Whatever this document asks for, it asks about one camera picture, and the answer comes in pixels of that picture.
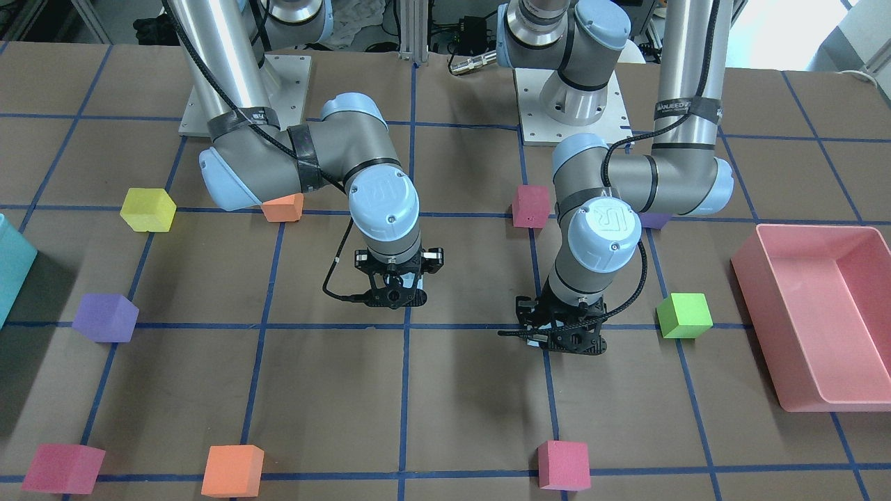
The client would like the purple block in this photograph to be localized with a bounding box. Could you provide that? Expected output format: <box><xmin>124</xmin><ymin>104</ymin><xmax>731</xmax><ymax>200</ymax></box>
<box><xmin>71</xmin><ymin>293</ymin><xmax>139</xmax><ymax>342</ymax></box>
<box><xmin>638</xmin><ymin>212</ymin><xmax>672</xmax><ymax>230</ymax></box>

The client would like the cyan plastic bin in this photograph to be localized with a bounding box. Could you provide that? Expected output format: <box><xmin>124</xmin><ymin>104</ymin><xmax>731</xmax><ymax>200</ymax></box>
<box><xmin>1</xmin><ymin>214</ymin><xmax>38</xmax><ymax>328</ymax></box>

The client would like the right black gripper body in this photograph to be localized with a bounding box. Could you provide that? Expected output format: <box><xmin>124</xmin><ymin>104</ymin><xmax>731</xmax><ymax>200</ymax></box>
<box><xmin>354</xmin><ymin>248</ymin><xmax>443</xmax><ymax>310</ymax></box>

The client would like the pink block far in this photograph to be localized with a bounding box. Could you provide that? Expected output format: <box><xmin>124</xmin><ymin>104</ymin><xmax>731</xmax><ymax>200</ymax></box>
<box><xmin>537</xmin><ymin>440</ymin><xmax>592</xmax><ymax>492</ymax></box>
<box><xmin>20</xmin><ymin>443</ymin><xmax>106</xmax><ymax>495</ymax></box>

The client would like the green foam block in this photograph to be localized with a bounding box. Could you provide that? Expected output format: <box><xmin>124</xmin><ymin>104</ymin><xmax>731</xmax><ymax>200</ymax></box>
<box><xmin>656</xmin><ymin>292</ymin><xmax>713</xmax><ymax>339</ymax></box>

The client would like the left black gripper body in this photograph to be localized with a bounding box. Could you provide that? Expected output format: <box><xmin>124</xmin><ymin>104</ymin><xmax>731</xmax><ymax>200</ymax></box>
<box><xmin>498</xmin><ymin>296</ymin><xmax>607</xmax><ymax>356</ymax></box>

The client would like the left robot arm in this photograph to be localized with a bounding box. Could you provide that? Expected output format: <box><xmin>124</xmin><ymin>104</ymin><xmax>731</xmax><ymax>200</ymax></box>
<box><xmin>497</xmin><ymin>1</ymin><xmax>734</xmax><ymax>356</ymax></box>

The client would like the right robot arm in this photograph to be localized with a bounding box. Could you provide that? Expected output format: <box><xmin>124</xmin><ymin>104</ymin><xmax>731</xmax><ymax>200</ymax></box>
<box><xmin>163</xmin><ymin>1</ymin><xmax>443</xmax><ymax>310</ymax></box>

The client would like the yellow foam block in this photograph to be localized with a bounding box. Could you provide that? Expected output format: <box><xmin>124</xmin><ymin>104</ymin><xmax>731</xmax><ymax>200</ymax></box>
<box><xmin>120</xmin><ymin>187</ymin><xmax>176</xmax><ymax>232</ymax></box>

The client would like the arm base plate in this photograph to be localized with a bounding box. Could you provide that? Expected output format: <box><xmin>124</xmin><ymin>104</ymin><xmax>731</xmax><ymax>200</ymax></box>
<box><xmin>178</xmin><ymin>54</ymin><xmax>312</xmax><ymax>138</ymax></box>
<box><xmin>514</xmin><ymin>67</ymin><xmax>632</xmax><ymax>146</ymax></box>

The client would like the orange block far row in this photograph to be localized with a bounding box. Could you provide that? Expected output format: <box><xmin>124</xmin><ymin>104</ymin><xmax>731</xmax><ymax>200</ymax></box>
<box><xmin>200</xmin><ymin>445</ymin><xmax>265</xmax><ymax>498</ymax></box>

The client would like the pink plastic bin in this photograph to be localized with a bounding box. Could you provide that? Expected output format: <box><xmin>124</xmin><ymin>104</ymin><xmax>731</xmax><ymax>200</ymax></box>
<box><xmin>732</xmin><ymin>224</ymin><xmax>890</xmax><ymax>412</ymax></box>

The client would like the pink block near base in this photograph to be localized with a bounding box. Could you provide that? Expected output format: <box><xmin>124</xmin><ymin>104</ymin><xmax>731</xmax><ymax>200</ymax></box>
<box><xmin>510</xmin><ymin>184</ymin><xmax>551</xmax><ymax>229</ymax></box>

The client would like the orange block near base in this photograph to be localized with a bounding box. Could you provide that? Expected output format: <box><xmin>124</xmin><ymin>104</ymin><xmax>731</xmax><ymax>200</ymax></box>
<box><xmin>260</xmin><ymin>193</ymin><xmax>303</xmax><ymax>223</ymax></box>

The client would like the light blue block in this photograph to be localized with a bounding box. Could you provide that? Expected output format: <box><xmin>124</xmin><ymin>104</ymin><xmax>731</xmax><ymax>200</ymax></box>
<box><xmin>526</xmin><ymin>329</ymin><xmax>550</xmax><ymax>349</ymax></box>

